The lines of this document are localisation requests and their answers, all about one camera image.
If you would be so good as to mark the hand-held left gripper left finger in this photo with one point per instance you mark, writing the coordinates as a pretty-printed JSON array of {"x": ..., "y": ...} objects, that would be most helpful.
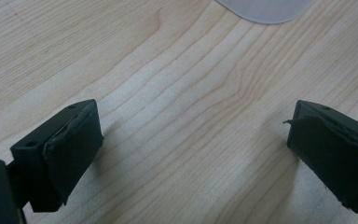
[{"x": 59, "y": 155}]

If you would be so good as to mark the clear plastic storage box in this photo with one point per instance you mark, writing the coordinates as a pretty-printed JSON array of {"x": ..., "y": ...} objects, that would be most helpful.
[{"x": 264, "y": 11}]

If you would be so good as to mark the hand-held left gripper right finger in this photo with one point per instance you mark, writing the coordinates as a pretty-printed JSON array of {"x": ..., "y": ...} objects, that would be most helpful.
[{"x": 332, "y": 155}]

